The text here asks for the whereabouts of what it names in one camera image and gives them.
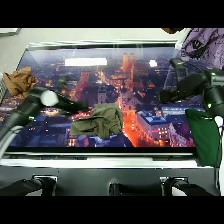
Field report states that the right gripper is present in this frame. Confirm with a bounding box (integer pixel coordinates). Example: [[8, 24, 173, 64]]
[[157, 83, 188, 105]]

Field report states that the olive green garment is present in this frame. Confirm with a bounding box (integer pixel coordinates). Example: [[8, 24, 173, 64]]
[[70, 102, 125, 140]]

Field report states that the dark green garment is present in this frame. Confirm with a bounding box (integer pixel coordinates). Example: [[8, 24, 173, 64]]
[[184, 108, 223, 168]]

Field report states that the purple patterned garment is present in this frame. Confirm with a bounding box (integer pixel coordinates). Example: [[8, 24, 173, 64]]
[[179, 28, 224, 70]]

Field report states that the brown garment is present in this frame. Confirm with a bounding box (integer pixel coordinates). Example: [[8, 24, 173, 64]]
[[2, 66, 40, 100]]

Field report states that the silver frame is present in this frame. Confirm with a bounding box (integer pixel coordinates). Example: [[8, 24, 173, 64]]
[[0, 151, 224, 197]]

